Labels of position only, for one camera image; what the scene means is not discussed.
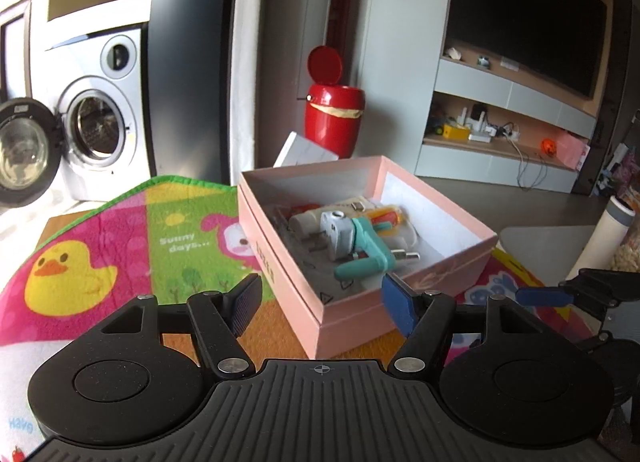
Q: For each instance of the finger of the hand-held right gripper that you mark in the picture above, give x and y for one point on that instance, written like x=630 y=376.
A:
x=542 y=296
x=600 y=342

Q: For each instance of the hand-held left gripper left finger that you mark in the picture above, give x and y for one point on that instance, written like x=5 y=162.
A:
x=245 y=303

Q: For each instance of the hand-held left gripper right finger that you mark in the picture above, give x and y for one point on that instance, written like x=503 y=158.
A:
x=399 y=303

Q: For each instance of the brown and silver lipstick tube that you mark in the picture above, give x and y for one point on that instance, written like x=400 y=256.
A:
x=407 y=256

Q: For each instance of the pink cardboard box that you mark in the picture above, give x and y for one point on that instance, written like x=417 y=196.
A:
x=350 y=327

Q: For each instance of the teal plastic toy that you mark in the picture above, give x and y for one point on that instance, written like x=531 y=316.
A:
x=370 y=247

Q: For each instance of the red printed cylinder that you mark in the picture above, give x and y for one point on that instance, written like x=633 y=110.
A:
x=385 y=216

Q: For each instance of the white wall plug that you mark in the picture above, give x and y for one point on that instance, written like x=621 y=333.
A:
x=337 y=234

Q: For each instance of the white cylinder with grey cap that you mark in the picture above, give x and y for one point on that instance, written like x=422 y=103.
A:
x=605 y=242

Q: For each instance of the patterned bag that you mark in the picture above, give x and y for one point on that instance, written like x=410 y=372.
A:
x=626 y=254

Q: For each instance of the cream tube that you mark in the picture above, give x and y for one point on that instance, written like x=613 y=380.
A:
x=307 y=222

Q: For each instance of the colourful cartoon play mat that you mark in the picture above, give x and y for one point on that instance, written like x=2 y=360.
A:
x=125 y=252

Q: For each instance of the grey television cabinet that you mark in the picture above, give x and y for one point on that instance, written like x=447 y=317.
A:
x=475 y=167

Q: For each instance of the pink bag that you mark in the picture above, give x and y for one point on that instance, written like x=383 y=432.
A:
x=572 y=150

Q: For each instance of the orange ball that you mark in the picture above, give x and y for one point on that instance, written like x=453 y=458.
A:
x=548 y=147

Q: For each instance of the white box lid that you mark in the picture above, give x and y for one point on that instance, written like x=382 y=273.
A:
x=300 y=150

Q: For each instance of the white power strip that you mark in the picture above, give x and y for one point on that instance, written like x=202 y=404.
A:
x=506 y=131

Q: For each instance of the white flat device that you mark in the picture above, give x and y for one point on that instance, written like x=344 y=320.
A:
x=480 y=138

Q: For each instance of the yellow toy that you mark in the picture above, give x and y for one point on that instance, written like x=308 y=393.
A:
x=454 y=131

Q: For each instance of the red trash bin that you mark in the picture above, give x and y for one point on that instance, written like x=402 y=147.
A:
x=332 y=117

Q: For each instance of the white washing machine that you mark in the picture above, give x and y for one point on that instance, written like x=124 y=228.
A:
x=120 y=142

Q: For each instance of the round washing machine door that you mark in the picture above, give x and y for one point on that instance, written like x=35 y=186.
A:
x=25 y=152

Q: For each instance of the black television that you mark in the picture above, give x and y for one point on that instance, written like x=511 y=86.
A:
x=525 y=17

